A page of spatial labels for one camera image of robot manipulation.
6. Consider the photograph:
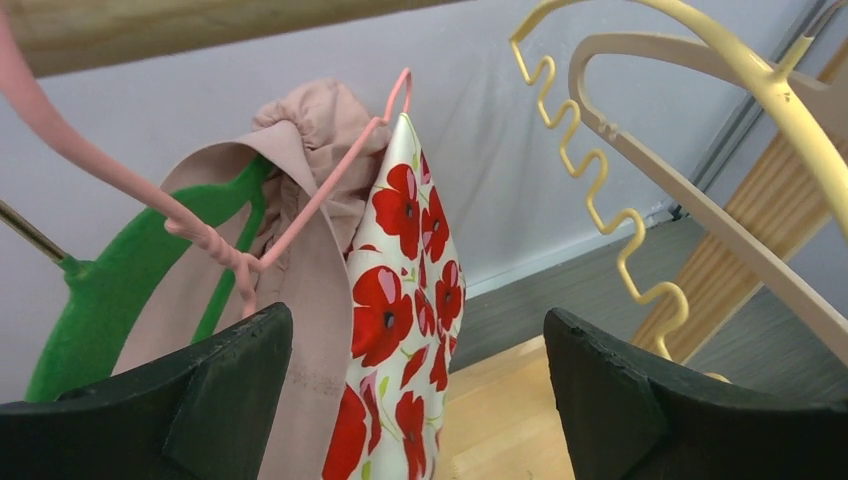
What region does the beige wooden hanger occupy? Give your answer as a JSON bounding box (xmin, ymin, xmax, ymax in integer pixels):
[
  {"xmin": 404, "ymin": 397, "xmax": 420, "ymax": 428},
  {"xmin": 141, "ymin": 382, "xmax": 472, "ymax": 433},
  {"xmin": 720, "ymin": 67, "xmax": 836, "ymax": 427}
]
[{"xmin": 568, "ymin": 33, "xmax": 847, "ymax": 362}]

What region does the yellow hanger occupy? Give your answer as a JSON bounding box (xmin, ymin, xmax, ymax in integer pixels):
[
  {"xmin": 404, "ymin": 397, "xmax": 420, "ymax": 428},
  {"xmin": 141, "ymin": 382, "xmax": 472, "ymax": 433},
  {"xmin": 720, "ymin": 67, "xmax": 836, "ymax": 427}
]
[{"xmin": 510, "ymin": 1, "xmax": 847, "ymax": 364}]

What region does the wooden clothes rack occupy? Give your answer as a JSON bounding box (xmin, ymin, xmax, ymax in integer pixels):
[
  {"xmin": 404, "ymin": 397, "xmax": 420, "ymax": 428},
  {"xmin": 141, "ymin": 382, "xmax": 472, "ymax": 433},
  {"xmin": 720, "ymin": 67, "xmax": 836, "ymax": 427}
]
[{"xmin": 0, "ymin": 0, "xmax": 848, "ymax": 480}]

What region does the pink dress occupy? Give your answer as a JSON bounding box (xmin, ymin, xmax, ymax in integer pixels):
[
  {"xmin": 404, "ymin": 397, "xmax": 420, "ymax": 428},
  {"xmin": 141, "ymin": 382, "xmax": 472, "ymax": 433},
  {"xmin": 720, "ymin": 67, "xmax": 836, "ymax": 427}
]
[{"xmin": 114, "ymin": 79, "xmax": 391, "ymax": 479}]

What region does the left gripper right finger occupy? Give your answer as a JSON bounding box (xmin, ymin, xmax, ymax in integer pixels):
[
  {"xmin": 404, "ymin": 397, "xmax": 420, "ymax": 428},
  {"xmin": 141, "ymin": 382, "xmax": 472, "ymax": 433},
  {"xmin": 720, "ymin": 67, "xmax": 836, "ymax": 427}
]
[{"xmin": 543, "ymin": 308, "xmax": 847, "ymax": 479}]

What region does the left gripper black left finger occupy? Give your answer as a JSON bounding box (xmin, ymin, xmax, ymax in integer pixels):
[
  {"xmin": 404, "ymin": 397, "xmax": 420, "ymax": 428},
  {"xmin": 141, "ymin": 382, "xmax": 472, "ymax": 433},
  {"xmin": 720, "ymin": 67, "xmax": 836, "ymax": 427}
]
[{"xmin": 1, "ymin": 302, "xmax": 293, "ymax": 479}]

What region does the green hanger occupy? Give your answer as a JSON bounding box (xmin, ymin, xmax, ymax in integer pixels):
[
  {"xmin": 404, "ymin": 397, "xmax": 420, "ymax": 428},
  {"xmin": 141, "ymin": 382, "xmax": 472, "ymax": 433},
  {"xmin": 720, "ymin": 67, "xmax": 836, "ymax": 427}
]
[{"xmin": 1, "ymin": 154, "xmax": 272, "ymax": 402}]

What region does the red floral garment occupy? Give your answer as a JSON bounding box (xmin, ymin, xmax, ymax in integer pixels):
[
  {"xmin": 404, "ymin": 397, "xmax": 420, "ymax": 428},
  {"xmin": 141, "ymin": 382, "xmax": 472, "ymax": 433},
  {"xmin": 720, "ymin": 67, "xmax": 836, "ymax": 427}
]
[{"xmin": 322, "ymin": 115, "xmax": 466, "ymax": 480}]

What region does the pink hanger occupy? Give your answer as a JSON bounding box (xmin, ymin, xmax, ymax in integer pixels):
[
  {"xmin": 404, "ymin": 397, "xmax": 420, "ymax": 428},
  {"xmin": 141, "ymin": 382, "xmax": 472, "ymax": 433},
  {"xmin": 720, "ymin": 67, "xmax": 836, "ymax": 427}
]
[{"xmin": 1, "ymin": 13, "xmax": 412, "ymax": 317}]

